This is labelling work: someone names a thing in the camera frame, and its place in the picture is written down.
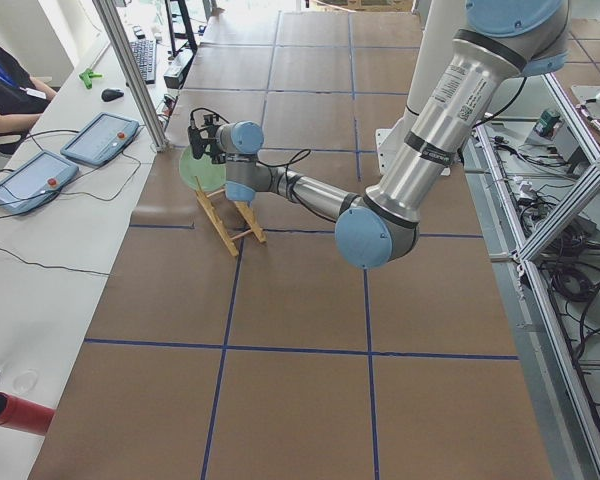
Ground red cylinder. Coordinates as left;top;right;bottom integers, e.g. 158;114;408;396
0;392;55;436

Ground wooden dish rack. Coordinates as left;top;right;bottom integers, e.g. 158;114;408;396
194;176;267;258

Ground blue teach pendant near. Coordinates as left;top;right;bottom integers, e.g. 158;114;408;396
0;150;79;215

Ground green plastic tool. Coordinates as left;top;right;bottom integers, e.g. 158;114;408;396
79;68;103;90

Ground black computer mouse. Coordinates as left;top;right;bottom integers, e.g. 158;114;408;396
101;88;124;102

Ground green white electrical box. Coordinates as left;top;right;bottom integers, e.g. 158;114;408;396
534;108;561;138

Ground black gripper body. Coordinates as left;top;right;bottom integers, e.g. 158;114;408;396
187;107;225;164

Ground aluminium frame post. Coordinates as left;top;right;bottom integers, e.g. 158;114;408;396
92;0;169;152

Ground aluminium frame rail right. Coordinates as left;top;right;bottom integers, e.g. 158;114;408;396
465;74;600;479

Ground black keyboard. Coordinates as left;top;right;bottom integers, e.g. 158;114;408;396
129;38;157;84

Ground blue teach pendant far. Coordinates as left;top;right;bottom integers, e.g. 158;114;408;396
60;112;140;166

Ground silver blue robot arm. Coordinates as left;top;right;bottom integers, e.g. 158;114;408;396
188;1;570;269

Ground black cable bundle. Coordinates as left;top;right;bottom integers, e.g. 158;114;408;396
534;219;600;361

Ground blue teach pendant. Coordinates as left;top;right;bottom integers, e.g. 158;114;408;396
60;112;140;166
0;150;79;215

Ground green plate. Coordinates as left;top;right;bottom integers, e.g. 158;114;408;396
179;146;226;192

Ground seated person dark shirt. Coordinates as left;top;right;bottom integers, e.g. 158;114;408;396
0;46;57;136

